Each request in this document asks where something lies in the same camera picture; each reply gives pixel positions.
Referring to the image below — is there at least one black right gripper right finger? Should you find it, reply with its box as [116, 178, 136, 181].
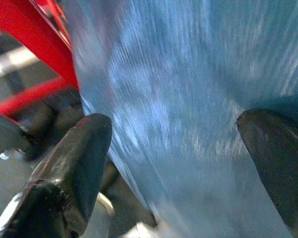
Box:
[235, 108, 298, 238]

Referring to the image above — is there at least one red metal frame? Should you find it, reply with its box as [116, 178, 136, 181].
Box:
[0, 0, 80, 119]

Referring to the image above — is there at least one blue cloth garment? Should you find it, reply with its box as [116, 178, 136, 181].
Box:
[61, 0, 298, 238]

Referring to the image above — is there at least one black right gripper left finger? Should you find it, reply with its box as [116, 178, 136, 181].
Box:
[0, 113, 113, 238]

